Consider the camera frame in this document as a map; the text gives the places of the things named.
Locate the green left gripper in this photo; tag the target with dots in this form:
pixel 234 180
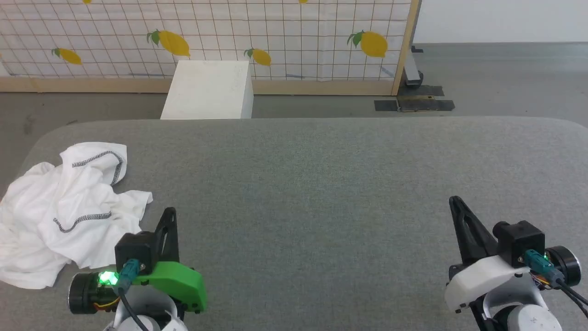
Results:
pixel 179 280

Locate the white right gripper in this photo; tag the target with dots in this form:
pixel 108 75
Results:
pixel 477 278

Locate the white t-shirt grey stitching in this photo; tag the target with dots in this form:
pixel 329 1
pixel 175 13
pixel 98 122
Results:
pixel 59 207

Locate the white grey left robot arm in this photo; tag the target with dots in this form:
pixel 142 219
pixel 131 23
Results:
pixel 85 292

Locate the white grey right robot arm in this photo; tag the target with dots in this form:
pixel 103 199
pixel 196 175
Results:
pixel 528 319

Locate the white rectangular box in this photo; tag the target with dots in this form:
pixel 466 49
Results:
pixel 206 89

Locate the grey fabric padded work surface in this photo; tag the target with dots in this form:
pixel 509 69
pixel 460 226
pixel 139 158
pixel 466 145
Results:
pixel 321 207

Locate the long black floor tape patch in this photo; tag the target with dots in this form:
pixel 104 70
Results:
pixel 427 105

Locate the medium black floor tape patch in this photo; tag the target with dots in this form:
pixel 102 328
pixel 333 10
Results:
pixel 420 90

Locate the short black floor tape patch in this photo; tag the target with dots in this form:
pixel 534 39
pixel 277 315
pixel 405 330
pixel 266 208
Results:
pixel 386 105

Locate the grey metal screen foot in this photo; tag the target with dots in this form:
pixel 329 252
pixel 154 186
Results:
pixel 412 71

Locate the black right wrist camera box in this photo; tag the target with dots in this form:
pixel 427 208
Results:
pixel 521 241

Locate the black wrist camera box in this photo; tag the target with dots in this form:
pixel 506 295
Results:
pixel 521 241
pixel 135 250

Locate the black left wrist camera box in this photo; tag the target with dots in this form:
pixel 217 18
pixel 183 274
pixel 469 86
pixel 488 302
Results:
pixel 135 250

